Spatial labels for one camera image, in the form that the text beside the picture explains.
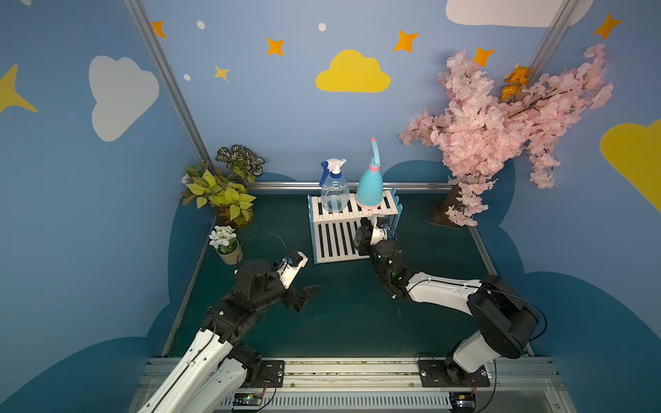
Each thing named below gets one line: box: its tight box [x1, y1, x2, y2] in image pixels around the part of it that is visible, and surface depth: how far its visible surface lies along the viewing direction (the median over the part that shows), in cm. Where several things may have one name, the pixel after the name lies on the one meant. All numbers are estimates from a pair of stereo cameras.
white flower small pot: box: [209, 225, 244, 266], surface depth 92 cm
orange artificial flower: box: [500, 62, 530, 101], surface depth 84 cm
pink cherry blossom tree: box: [399, 43, 614, 227], surface depth 73 cm
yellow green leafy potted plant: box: [180, 144, 266, 229], surface depth 95 cm
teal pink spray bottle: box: [356, 137, 384, 210], surface depth 75 cm
